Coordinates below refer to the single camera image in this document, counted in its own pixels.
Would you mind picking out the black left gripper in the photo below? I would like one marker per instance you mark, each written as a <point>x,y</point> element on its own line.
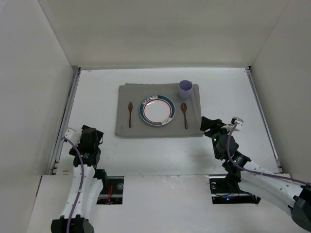
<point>90,132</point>

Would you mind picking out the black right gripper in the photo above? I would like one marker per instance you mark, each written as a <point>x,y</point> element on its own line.
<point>210,126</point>

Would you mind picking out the brown wooden spoon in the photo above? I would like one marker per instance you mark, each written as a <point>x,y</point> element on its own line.
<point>184,109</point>

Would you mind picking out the lilac plastic cup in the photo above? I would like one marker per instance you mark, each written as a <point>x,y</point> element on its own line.
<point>184,89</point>

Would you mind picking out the white plate green rim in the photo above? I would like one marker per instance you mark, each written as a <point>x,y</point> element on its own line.
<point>157,110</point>

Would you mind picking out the brown wooden fork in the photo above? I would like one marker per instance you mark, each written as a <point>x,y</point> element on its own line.
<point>130,108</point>

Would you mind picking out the grey cloth placemat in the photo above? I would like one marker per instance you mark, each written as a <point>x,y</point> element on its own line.
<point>137,93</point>

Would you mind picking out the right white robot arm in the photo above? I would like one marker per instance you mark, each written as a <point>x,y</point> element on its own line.
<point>291,195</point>

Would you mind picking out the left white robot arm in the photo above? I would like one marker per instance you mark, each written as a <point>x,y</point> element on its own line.
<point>87,183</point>

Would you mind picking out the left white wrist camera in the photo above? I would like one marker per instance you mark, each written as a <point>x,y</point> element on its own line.
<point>73,135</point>

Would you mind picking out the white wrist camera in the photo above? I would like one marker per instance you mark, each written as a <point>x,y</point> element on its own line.
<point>236,124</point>
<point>73,135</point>

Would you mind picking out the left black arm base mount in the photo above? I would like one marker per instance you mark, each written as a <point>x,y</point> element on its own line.
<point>101,174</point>

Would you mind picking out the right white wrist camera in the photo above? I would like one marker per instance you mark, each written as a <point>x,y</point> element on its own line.
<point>236,124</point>

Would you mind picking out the left aluminium table rail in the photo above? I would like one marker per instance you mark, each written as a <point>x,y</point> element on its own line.
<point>56,152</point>

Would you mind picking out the aluminium table rail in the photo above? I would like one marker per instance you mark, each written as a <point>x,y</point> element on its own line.
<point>272,145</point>
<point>56,152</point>

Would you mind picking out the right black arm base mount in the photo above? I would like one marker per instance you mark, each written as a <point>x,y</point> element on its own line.
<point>233,177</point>

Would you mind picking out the right aluminium table rail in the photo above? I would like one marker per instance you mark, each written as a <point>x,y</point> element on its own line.
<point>272,145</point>

